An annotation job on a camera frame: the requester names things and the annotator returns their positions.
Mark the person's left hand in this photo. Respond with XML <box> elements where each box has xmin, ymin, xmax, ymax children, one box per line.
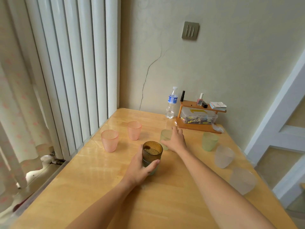
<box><xmin>121</xmin><ymin>144</ymin><xmax>161</xmax><ymax>189</ymax></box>

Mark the person's right hand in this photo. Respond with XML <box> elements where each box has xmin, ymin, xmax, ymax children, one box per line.
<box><xmin>161</xmin><ymin>126</ymin><xmax>188</xmax><ymax>154</ymax></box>

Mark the grey-green plastic cup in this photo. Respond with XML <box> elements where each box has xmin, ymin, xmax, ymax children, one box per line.
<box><xmin>142</xmin><ymin>159</ymin><xmax>159</xmax><ymax>176</ymax></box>

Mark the amber textured plastic cup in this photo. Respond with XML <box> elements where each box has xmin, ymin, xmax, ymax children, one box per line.
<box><xmin>142</xmin><ymin>141</ymin><xmax>163</xmax><ymax>163</ymax></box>

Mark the person's right forearm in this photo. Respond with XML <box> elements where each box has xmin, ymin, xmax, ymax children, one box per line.
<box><xmin>177</xmin><ymin>145</ymin><xmax>277</xmax><ymax>229</ymax></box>

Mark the person's left forearm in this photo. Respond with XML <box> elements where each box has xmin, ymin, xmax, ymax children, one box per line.
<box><xmin>65</xmin><ymin>175</ymin><xmax>143</xmax><ymax>229</ymax></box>

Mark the light green plastic cup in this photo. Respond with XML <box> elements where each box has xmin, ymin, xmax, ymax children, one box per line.
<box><xmin>160</xmin><ymin>129</ymin><xmax>173</xmax><ymax>151</ymax></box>
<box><xmin>202</xmin><ymin>132</ymin><xmax>219</xmax><ymax>152</ymax></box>

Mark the small wooden shelf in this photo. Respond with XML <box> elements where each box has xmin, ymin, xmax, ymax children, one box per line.
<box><xmin>176</xmin><ymin>100</ymin><xmax>227</xmax><ymax>134</ymax></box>

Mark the pink textured plastic cup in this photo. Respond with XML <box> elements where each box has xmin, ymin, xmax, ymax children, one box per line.
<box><xmin>101</xmin><ymin>130</ymin><xmax>119</xmax><ymax>153</ymax></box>
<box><xmin>127</xmin><ymin>121</ymin><xmax>142</xmax><ymax>141</ymax></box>

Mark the pile of small colourful items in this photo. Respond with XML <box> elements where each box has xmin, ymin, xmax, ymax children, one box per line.
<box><xmin>183</xmin><ymin>117</ymin><xmax>215</xmax><ymax>125</ymax></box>

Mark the clear water bottle blue label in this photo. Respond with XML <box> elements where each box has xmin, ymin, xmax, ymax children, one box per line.
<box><xmin>166</xmin><ymin>87</ymin><xmax>179</xmax><ymax>119</ymax></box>

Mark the clear plastic storage box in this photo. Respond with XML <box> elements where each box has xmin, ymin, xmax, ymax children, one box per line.
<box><xmin>180</xmin><ymin>107</ymin><xmax>218</xmax><ymax>125</ymax></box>

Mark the frosted white plastic cup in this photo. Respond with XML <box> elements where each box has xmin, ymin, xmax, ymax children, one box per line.
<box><xmin>214</xmin><ymin>145</ymin><xmax>235</xmax><ymax>169</ymax></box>
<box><xmin>229</xmin><ymin>167</ymin><xmax>258</xmax><ymax>195</ymax></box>

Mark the stack of small cards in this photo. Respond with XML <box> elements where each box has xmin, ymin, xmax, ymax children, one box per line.
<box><xmin>210</xmin><ymin>102</ymin><xmax>227</xmax><ymax>111</ymax></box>

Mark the radiator valve pipe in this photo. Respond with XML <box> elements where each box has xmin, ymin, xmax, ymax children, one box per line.
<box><xmin>49</xmin><ymin>152</ymin><xmax>66</xmax><ymax>165</ymax></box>

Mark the white curtain pink pattern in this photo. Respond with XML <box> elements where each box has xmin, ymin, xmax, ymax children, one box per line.
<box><xmin>0</xmin><ymin>0</ymin><xmax>56</xmax><ymax>214</ymax></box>

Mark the grey wall switch plate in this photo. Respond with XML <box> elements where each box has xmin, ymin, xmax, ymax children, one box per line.
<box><xmin>182</xmin><ymin>21</ymin><xmax>200</xmax><ymax>41</ymax></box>

